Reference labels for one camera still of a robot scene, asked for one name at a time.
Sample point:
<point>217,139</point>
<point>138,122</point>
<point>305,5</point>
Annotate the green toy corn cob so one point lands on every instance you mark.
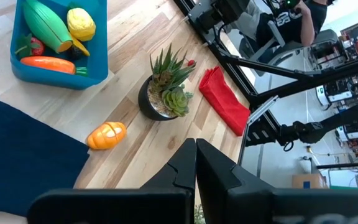
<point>47,25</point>

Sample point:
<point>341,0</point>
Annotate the person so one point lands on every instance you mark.
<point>291,21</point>

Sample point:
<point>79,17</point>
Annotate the dark purple toy grape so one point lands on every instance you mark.
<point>76,53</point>

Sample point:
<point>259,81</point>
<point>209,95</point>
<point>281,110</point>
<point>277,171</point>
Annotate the yellow toy lemon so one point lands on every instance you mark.
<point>81,25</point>

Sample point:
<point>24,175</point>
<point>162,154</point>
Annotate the navy blue folded cloth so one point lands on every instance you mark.
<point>20,155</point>

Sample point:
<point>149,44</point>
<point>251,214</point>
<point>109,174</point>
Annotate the red toy cherry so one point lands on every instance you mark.
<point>191,63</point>

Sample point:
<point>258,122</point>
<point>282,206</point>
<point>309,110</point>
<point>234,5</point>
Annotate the red toy strawberry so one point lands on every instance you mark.
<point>36,46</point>

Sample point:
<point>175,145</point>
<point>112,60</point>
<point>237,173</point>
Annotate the succulent plant in black pot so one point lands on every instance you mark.
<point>163,93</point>

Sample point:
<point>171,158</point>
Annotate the grey chair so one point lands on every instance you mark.
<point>266,40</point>

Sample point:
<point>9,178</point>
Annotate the cardboard box with blue label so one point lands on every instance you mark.
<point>309,181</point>

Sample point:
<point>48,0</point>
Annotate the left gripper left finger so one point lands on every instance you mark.
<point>120,207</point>

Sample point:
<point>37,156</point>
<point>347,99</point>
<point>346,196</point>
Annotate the silver metal bracket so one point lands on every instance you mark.
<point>263,109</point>

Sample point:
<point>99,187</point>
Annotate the black aluminium table frame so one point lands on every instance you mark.
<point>253,99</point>

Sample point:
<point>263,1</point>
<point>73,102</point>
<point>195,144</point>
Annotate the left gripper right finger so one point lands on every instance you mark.
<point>244,202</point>

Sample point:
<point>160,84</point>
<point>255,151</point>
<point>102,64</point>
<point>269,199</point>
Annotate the orange toy carrot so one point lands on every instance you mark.
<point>48,64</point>

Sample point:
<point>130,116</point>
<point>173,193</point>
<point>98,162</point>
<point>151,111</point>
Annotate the orange toy fruit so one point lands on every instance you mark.
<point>106,136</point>

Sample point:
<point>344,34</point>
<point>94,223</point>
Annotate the blue plastic tupperware container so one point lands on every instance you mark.
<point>99,62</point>

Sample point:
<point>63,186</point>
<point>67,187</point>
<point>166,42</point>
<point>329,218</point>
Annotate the red folded cloth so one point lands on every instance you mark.
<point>224,99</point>

